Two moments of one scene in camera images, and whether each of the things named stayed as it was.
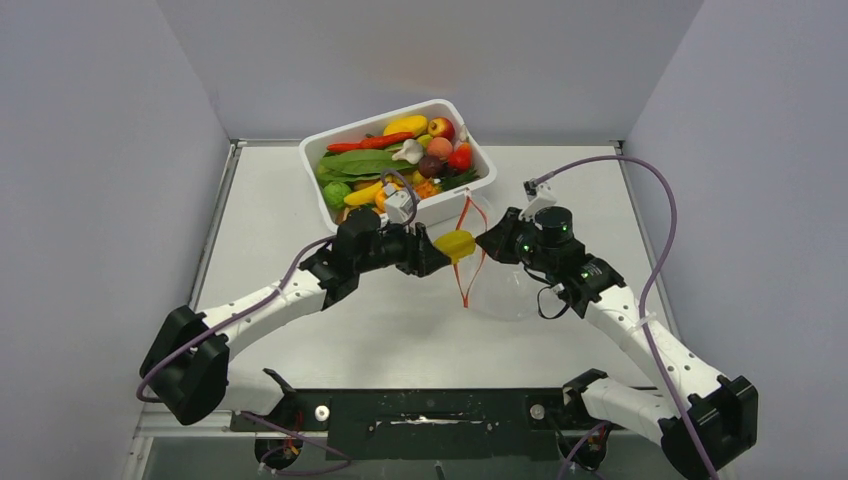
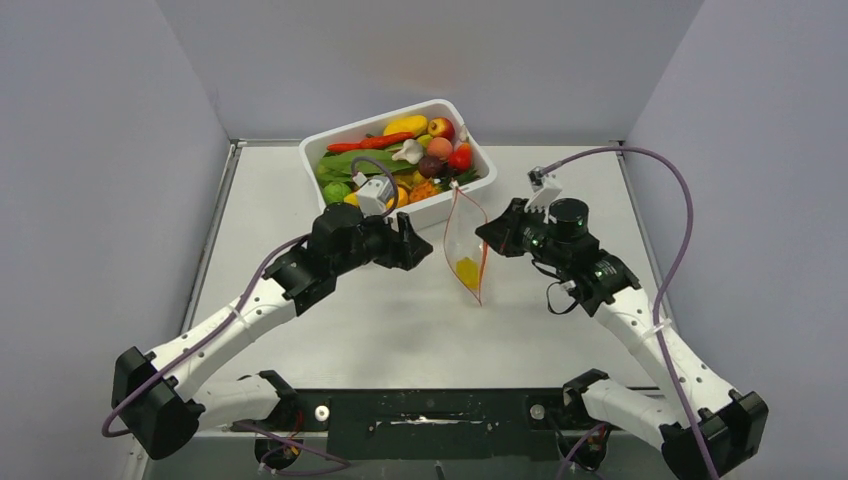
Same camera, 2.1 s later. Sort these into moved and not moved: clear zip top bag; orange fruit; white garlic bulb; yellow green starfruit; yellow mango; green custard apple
Moved: clear zip top bag; yellow green starfruit
Not moved: white garlic bulb; yellow mango; green custard apple; orange fruit
